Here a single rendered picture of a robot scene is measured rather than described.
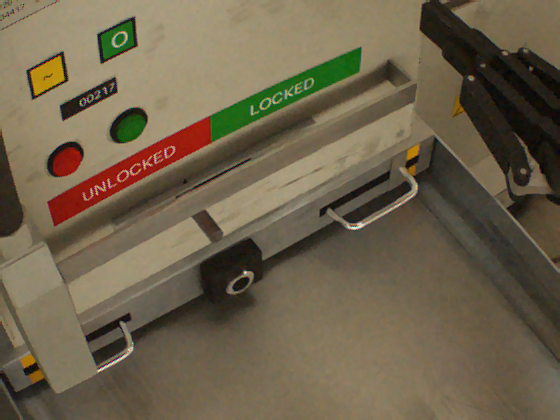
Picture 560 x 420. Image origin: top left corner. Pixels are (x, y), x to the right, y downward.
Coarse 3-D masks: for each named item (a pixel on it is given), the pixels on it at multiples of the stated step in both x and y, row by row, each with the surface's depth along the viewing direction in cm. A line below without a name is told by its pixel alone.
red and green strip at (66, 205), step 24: (360, 48) 84; (312, 72) 82; (336, 72) 84; (264, 96) 81; (288, 96) 83; (216, 120) 79; (240, 120) 81; (168, 144) 77; (192, 144) 79; (120, 168) 76; (144, 168) 78; (72, 192) 74; (96, 192) 76; (72, 216) 76
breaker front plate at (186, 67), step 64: (64, 0) 59; (128, 0) 63; (192, 0) 67; (256, 0) 71; (320, 0) 75; (384, 0) 80; (0, 64) 59; (128, 64) 68; (192, 64) 72; (256, 64) 77; (320, 64) 82; (384, 64) 88; (64, 128) 68; (256, 128) 83; (384, 128) 96; (128, 192) 79; (256, 192) 91; (64, 256) 79; (128, 256) 85
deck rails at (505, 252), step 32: (448, 160) 102; (448, 192) 105; (480, 192) 99; (448, 224) 103; (480, 224) 102; (512, 224) 96; (480, 256) 100; (512, 256) 98; (544, 256) 92; (512, 288) 98; (544, 288) 95; (544, 320) 95; (0, 384) 89; (32, 384) 90; (32, 416) 87
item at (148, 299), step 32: (416, 128) 101; (384, 160) 99; (416, 160) 103; (320, 192) 96; (352, 192) 99; (256, 224) 93; (288, 224) 96; (320, 224) 100; (192, 256) 91; (128, 288) 89; (160, 288) 90; (192, 288) 94; (96, 320) 87; (128, 320) 91; (0, 352) 84
